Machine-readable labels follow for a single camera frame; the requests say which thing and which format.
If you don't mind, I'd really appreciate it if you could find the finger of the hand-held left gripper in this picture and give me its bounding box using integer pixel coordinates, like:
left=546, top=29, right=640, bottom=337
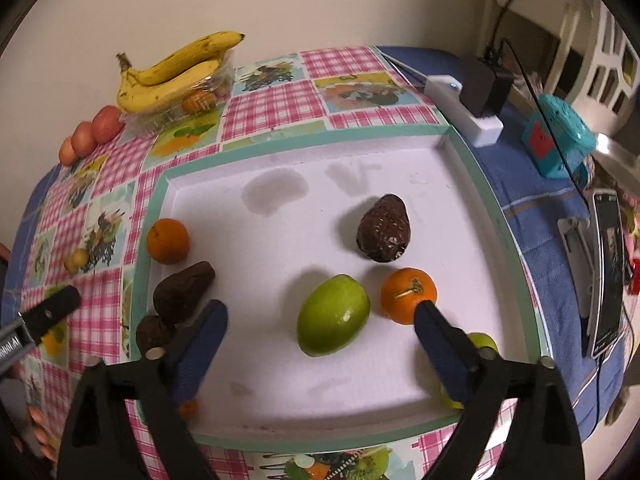
left=17, top=286, right=82, bottom=346

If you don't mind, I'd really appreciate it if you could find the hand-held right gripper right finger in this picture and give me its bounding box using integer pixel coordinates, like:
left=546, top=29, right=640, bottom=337
left=414, top=300, right=586, bottom=480

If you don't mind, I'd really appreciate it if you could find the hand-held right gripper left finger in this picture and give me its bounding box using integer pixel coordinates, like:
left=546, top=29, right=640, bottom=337
left=56, top=299, right=230, bottom=480

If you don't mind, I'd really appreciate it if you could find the green apple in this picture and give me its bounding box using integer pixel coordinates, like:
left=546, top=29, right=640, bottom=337
left=440, top=331, right=499, bottom=409

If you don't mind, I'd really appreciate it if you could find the round dark avocado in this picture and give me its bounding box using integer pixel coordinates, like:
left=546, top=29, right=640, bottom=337
left=136, top=315, right=177, bottom=358

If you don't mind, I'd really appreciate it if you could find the long dark avocado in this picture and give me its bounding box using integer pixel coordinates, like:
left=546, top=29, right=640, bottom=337
left=152, top=261, right=217, bottom=325

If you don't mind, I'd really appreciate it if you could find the green mango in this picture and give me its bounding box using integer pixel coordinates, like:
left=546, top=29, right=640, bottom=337
left=296, top=274, right=371, bottom=358

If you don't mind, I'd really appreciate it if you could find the white foam tray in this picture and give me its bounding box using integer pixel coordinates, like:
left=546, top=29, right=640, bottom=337
left=131, top=119, right=553, bottom=453

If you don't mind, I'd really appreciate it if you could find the person's left hand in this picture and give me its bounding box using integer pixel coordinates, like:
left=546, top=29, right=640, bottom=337
left=14, top=405, right=61, bottom=463

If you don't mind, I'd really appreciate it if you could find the red apple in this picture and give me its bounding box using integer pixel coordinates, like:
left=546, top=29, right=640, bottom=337
left=71, top=122, right=96, bottom=157
left=91, top=105, right=125, bottom=143

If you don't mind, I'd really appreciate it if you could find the black smartphone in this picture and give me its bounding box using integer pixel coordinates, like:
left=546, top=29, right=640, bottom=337
left=586, top=187, right=628, bottom=359

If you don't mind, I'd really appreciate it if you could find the clear plastic container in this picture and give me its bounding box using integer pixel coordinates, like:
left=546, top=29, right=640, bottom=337
left=122, top=50, right=236, bottom=133

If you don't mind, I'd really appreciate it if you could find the white power strip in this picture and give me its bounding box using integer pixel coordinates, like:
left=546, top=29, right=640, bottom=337
left=424, top=75, right=504, bottom=148

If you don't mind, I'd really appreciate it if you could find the teal toy box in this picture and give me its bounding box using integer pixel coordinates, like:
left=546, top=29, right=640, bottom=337
left=521, top=92, right=597, bottom=180

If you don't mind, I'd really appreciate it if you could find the small tangerine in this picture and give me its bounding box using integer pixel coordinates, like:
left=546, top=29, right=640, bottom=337
left=181, top=91, right=218, bottom=113

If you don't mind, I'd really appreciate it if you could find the yellow banana bunch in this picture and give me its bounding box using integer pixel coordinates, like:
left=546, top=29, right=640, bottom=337
left=116, top=31, right=246, bottom=113

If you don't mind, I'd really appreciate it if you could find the black power adapter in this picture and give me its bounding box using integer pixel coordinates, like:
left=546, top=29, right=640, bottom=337
left=459, top=54, right=515, bottom=118

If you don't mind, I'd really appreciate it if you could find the white wooden chair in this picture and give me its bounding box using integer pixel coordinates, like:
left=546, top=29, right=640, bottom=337
left=547, top=0, right=640, bottom=161

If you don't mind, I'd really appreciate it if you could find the long black cable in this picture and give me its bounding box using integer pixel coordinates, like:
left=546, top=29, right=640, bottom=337
left=502, top=37, right=631, bottom=426

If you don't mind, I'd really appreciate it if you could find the black adapter cable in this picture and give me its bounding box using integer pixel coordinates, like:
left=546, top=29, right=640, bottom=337
left=482, top=0, right=548, bottom=61

